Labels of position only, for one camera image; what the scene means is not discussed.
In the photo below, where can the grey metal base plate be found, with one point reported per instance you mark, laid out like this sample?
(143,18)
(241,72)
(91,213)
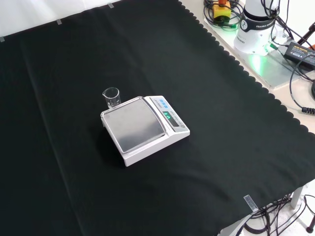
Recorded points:
(270,71)

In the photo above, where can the black bench cloth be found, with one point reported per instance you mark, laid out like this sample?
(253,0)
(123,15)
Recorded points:
(73,98)

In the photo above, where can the yellow stop button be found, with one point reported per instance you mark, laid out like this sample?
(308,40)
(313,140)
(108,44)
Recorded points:
(221,12)

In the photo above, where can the black tripod leg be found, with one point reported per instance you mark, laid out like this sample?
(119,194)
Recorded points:
(308,228)

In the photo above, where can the black power adapter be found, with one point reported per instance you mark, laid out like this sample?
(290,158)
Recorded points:
(299,52)

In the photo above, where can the white electronic balance steel pan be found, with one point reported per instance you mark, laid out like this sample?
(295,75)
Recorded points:
(137,125)

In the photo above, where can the white table leg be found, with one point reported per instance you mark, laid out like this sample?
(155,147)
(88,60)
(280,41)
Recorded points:
(296,196)

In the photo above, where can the small clear glass beaker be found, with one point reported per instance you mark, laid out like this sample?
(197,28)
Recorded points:
(112,98)

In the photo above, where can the black orange tripod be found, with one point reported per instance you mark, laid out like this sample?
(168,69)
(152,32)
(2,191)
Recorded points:
(306,34)

